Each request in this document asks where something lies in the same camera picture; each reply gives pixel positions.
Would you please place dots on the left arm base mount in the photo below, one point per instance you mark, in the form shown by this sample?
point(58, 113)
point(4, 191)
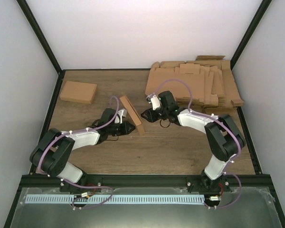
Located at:
point(85, 181)

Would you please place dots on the stack of flat cardboard sheets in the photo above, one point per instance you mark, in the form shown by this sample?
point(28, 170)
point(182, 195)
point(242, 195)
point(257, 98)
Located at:
point(206, 81)

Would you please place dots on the folded brown cardboard box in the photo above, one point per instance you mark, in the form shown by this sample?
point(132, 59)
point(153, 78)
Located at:
point(78, 92)

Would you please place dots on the black corner post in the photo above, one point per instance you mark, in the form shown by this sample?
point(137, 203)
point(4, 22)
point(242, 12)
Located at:
point(250, 31)
point(24, 6)

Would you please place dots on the right black corner post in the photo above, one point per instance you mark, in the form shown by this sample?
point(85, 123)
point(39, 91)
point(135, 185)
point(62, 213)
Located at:
point(250, 31)

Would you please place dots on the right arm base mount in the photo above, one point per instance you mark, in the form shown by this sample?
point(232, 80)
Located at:
point(203, 184)

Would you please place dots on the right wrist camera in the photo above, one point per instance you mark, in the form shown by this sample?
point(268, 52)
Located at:
point(154, 101)

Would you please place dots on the left black corner post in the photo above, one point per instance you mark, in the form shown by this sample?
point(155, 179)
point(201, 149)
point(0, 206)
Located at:
point(24, 6)

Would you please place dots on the light blue slotted cable duct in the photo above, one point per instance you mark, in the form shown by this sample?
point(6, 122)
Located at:
point(115, 199)

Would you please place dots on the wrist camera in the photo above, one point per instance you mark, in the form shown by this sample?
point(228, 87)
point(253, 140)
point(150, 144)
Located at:
point(121, 114)
point(154, 101)

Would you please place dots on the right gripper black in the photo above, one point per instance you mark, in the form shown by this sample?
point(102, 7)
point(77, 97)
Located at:
point(149, 113)

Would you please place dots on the black aluminium frame rail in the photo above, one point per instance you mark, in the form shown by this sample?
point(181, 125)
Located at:
point(120, 181)

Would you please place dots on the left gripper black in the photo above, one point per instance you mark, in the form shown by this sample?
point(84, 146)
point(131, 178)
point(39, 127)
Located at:
point(126, 130)

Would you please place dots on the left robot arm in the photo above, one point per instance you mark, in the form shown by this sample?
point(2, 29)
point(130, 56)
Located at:
point(54, 149)

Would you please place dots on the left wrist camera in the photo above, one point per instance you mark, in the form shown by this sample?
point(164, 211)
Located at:
point(121, 114)

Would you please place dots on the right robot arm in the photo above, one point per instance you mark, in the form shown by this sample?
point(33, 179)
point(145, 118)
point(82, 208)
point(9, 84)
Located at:
point(225, 139)

